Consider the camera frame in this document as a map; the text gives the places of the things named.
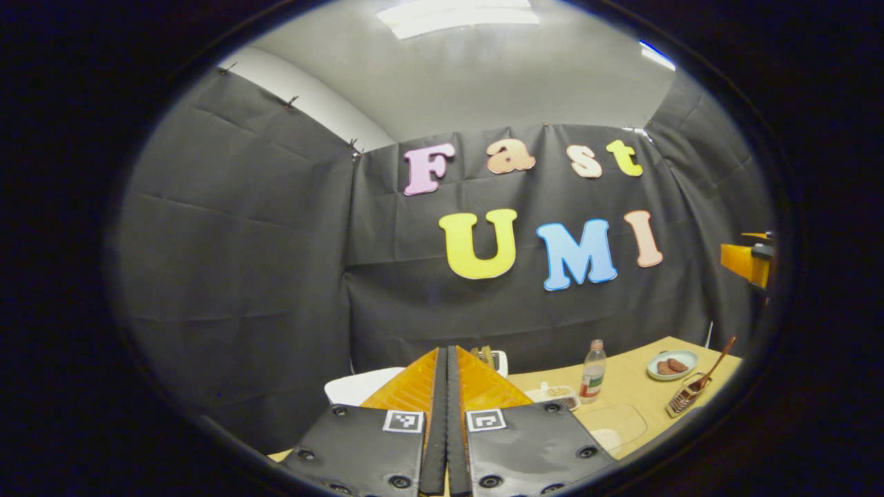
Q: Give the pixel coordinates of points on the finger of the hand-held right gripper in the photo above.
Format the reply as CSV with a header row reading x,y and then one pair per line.
x,y
742,261

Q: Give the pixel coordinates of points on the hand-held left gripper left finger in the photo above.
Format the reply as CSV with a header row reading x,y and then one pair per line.
x,y
435,442

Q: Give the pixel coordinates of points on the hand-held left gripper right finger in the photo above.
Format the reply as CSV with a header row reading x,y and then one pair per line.
x,y
457,442

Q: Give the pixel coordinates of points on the white rice cooker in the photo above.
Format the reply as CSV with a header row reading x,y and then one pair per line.
x,y
359,386

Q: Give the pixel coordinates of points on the brown wooden spoon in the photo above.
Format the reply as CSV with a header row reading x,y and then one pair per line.
x,y
718,359

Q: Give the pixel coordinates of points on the clear chopstick holder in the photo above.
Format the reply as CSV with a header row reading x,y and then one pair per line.
x,y
680,402

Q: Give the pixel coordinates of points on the brown bread slice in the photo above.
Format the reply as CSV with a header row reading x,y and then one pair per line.
x,y
485,357

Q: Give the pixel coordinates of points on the white toaster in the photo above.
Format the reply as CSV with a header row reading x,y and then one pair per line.
x,y
502,362

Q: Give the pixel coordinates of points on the white divided grain tray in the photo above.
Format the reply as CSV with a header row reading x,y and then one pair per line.
x,y
552,395

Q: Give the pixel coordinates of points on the light green plate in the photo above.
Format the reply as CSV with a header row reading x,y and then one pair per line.
x,y
690,359

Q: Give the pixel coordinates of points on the red meat slice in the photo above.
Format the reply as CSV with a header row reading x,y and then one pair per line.
x,y
678,365
664,368

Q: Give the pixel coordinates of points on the clear plastic bottle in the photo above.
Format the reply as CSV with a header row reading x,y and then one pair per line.
x,y
592,376

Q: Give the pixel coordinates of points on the small ceiling lamp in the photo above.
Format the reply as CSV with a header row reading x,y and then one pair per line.
x,y
656,55

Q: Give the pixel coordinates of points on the ceiling light panel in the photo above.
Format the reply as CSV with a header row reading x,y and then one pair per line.
x,y
456,17

